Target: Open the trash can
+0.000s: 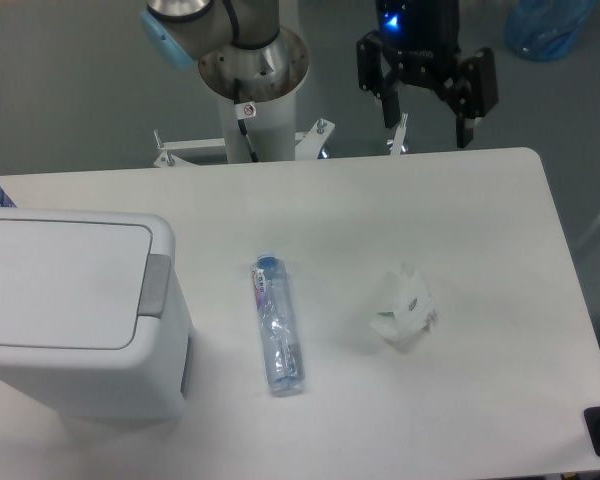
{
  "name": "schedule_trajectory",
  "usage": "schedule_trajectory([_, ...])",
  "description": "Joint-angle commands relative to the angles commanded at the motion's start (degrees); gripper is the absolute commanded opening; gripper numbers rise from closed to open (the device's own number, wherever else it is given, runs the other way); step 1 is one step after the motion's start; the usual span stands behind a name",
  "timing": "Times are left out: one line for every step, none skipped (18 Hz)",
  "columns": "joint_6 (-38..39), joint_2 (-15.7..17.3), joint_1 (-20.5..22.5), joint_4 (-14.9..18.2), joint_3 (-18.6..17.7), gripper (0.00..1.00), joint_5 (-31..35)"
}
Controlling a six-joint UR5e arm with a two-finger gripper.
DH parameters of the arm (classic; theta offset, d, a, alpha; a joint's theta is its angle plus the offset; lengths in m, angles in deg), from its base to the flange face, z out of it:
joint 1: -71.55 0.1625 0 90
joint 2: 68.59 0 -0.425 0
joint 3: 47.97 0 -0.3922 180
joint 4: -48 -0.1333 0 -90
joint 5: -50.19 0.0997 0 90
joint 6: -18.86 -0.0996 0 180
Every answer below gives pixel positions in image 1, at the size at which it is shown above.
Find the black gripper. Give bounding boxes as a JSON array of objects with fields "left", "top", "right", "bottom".
[{"left": 356, "top": 0, "right": 499, "bottom": 148}]

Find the white push-lid trash can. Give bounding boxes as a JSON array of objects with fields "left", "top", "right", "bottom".
[{"left": 0, "top": 207, "right": 193, "bottom": 420}]

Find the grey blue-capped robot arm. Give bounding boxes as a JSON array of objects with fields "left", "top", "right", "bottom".
[{"left": 141, "top": 1, "right": 499, "bottom": 148}]

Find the blue plastic bag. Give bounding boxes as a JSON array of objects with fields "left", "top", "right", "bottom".
[{"left": 504, "top": 0, "right": 597, "bottom": 62}]

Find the crumpled white paper packet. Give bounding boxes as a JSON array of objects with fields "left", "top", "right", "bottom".
[{"left": 369, "top": 261, "right": 438, "bottom": 345}]

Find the crushed clear plastic bottle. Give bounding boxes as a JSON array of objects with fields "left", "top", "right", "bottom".
[{"left": 251, "top": 252, "right": 305, "bottom": 396}]

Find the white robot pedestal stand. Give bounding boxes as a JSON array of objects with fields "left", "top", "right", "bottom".
[{"left": 152, "top": 27, "right": 410, "bottom": 169}]

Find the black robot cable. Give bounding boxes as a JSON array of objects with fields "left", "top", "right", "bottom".
[{"left": 221, "top": 0, "right": 260, "bottom": 163}]

